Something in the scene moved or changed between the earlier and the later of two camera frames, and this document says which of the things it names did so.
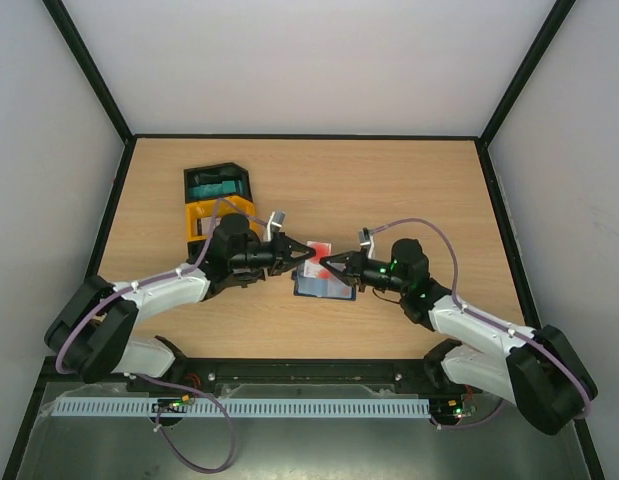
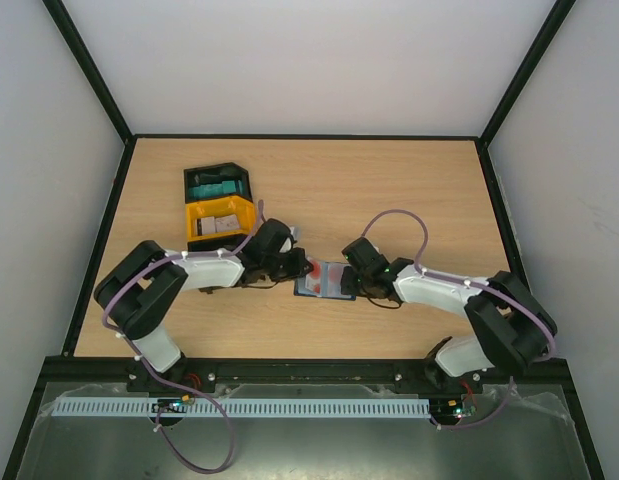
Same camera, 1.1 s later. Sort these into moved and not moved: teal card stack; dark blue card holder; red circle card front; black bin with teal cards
Moved: red circle card front
Not moved: teal card stack; black bin with teal cards; dark blue card holder
